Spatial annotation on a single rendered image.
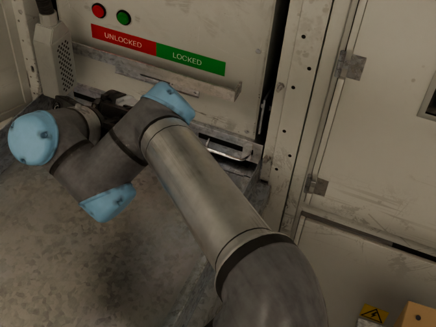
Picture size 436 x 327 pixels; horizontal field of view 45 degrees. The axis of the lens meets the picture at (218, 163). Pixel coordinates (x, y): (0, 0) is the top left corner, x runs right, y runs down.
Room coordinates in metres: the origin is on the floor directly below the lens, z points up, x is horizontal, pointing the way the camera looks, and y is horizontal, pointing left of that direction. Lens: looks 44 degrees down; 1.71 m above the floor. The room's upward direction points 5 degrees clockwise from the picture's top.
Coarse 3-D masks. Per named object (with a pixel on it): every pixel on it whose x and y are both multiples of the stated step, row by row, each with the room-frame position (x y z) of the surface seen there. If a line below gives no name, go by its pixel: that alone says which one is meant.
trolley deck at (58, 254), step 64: (0, 192) 0.74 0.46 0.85; (64, 192) 0.76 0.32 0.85; (256, 192) 0.81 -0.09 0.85; (0, 256) 0.58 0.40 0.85; (64, 256) 0.60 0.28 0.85; (128, 256) 0.61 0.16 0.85; (192, 256) 0.63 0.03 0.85; (0, 320) 0.45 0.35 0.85; (64, 320) 0.46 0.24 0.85; (128, 320) 0.48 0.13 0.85; (192, 320) 0.49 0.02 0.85
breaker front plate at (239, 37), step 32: (64, 0) 1.05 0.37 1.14; (96, 0) 1.03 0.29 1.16; (128, 0) 1.00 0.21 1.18; (160, 0) 0.98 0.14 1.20; (192, 0) 0.96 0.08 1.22; (224, 0) 0.93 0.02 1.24; (256, 0) 0.91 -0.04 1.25; (128, 32) 1.00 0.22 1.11; (160, 32) 0.98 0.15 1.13; (192, 32) 0.96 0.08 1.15; (224, 32) 0.93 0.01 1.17; (256, 32) 0.91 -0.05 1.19; (96, 64) 1.03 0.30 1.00; (160, 64) 0.98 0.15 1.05; (256, 64) 0.91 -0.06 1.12; (192, 96) 0.95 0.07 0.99; (256, 96) 0.91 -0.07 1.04; (224, 128) 0.93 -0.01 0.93
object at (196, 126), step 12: (84, 96) 1.03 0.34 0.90; (96, 96) 1.02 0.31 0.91; (192, 120) 0.95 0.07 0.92; (204, 132) 0.93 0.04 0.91; (216, 132) 0.92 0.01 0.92; (228, 132) 0.92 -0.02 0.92; (264, 132) 0.93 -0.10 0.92; (204, 144) 0.93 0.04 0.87; (216, 144) 0.92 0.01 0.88; (228, 144) 0.91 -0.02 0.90; (240, 144) 0.90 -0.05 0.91; (264, 144) 0.89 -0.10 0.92; (240, 156) 0.90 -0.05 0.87; (252, 156) 0.89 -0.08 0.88
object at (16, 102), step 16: (0, 0) 1.06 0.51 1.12; (0, 16) 1.05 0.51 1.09; (0, 32) 1.04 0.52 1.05; (16, 32) 1.04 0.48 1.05; (0, 48) 1.04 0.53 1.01; (16, 48) 1.04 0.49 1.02; (0, 64) 1.03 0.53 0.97; (0, 80) 1.02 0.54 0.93; (16, 80) 1.05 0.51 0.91; (0, 96) 1.01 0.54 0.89; (16, 96) 1.04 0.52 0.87; (0, 112) 1.00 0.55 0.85; (16, 112) 1.01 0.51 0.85
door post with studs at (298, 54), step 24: (312, 0) 0.84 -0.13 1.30; (288, 24) 0.85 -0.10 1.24; (312, 24) 0.84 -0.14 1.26; (288, 48) 0.85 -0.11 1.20; (312, 48) 0.83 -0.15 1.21; (288, 72) 0.85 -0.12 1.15; (312, 72) 0.83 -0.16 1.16; (288, 96) 0.84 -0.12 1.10; (288, 120) 0.84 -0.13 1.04; (288, 144) 0.83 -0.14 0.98; (264, 168) 0.85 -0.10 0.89; (288, 168) 0.83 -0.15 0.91
